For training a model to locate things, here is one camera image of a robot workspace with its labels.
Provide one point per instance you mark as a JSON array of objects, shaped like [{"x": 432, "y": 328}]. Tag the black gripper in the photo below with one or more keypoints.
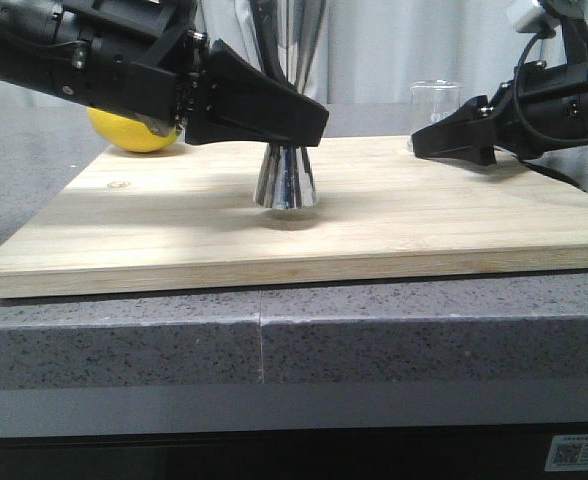
[
  {"x": 135, "y": 59},
  {"x": 554, "y": 101}
]

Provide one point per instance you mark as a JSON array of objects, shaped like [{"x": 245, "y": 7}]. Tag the small glass beaker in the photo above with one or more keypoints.
[{"x": 431, "y": 101}]

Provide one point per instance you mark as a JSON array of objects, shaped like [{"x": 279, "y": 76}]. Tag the steel double jigger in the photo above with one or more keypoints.
[{"x": 287, "y": 34}]

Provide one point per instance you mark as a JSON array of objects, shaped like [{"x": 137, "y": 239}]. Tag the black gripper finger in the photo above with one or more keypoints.
[{"x": 229, "y": 100}]

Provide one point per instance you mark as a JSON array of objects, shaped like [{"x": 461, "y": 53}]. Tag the white QR code sticker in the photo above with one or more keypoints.
[{"x": 568, "y": 453}]

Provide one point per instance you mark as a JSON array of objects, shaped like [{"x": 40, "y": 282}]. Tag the wooden cutting board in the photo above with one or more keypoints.
[{"x": 184, "y": 218}]

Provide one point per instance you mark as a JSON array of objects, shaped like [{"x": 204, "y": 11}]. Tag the black cutting board handle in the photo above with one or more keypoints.
[{"x": 552, "y": 173}]

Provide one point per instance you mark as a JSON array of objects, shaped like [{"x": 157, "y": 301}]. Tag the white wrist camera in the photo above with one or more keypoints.
[{"x": 529, "y": 16}]

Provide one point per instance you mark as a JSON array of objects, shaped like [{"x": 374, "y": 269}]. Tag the yellow lemon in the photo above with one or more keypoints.
[{"x": 130, "y": 135}]

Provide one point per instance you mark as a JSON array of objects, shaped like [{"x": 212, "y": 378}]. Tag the grey curtain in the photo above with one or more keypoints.
[{"x": 371, "y": 51}]

